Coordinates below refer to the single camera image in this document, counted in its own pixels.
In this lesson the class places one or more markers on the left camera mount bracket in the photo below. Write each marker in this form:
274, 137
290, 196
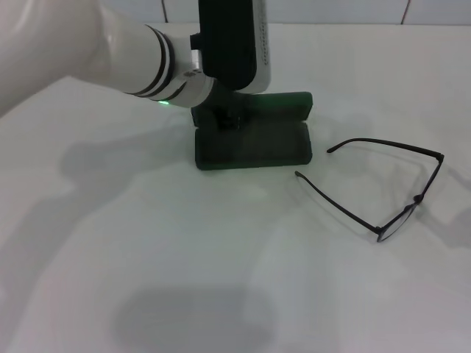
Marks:
197, 60

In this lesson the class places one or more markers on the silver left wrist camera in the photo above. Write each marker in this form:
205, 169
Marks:
228, 44

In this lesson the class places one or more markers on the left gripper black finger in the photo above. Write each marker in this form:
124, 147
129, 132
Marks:
235, 119
222, 119

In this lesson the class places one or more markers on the black glasses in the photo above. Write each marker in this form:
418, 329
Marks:
378, 231

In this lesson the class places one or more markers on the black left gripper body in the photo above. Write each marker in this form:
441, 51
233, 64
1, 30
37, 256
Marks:
232, 101

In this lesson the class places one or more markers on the green glasses case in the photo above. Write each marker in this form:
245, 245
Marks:
257, 150

